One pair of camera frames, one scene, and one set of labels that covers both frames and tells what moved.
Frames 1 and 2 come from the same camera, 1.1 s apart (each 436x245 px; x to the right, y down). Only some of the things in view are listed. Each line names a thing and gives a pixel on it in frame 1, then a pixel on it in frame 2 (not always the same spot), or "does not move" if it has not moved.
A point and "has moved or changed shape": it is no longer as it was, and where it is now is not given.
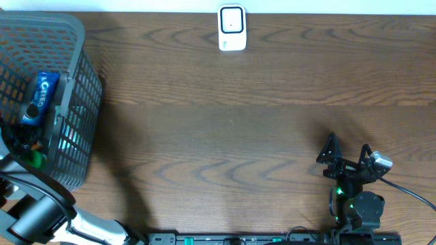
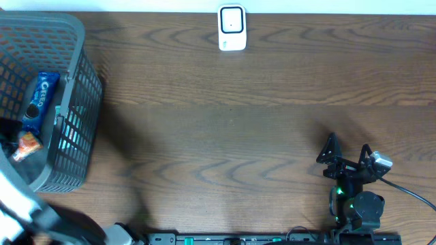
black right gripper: [344, 167] does not move
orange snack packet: [37, 146] has moved or changed shape
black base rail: [273, 239] does not move
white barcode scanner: [232, 27] does not move
